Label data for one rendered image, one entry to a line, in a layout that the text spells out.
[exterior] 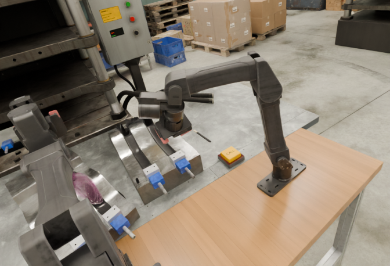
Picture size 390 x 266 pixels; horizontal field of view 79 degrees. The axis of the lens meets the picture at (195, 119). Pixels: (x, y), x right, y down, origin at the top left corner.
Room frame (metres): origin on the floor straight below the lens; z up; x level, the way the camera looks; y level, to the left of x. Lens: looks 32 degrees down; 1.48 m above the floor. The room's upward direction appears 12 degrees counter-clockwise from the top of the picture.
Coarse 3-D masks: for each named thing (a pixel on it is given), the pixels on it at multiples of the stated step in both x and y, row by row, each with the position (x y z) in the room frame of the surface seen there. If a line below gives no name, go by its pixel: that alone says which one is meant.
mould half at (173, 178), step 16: (144, 128) 0.91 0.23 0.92; (112, 144) 1.00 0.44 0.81; (144, 144) 0.84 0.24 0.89; (176, 144) 0.79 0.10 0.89; (128, 160) 0.76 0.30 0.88; (160, 160) 0.71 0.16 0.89; (192, 160) 0.68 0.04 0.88; (144, 176) 0.64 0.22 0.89; (176, 176) 0.65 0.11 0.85; (144, 192) 0.59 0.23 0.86; (160, 192) 0.62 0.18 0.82
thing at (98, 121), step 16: (80, 96) 1.81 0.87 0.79; (96, 96) 1.75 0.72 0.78; (64, 112) 1.57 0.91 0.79; (80, 112) 1.52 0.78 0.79; (96, 112) 1.46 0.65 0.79; (128, 112) 1.37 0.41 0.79; (80, 128) 1.28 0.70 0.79; (96, 128) 1.24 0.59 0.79; (112, 128) 1.25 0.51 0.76; (16, 160) 1.06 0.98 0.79; (0, 176) 0.99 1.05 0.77
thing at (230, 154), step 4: (228, 148) 0.76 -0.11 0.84; (232, 148) 0.75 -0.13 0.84; (224, 152) 0.74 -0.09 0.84; (228, 152) 0.73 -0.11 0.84; (232, 152) 0.73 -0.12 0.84; (236, 152) 0.72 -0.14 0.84; (224, 156) 0.72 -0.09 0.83; (228, 156) 0.71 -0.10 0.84; (232, 156) 0.71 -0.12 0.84; (236, 156) 0.71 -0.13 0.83; (228, 160) 0.70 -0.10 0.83; (232, 160) 0.70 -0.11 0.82
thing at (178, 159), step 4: (176, 152) 0.70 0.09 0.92; (180, 152) 0.70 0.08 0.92; (172, 156) 0.68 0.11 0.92; (176, 156) 0.68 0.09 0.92; (180, 156) 0.68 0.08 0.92; (184, 156) 0.68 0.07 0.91; (172, 160) 0.67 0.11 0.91; (176, 160) 0.67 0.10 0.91; (180, 160) 0.67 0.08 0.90; (184, 160) 0.66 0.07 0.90; (176, 164) 0.65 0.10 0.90; (180, 164) 0.65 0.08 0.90; (184, 164) 0.64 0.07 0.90; (188, 164) 0.64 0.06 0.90; (176, 168) 0.66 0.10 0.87; (180, 168) 0.63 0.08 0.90; (184, 168) 0.63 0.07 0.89; (188, 168) 0.64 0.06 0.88; (180, 172) 0.63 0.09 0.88; (188, 172) 0.61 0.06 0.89; (192, 176) 0.59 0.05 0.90
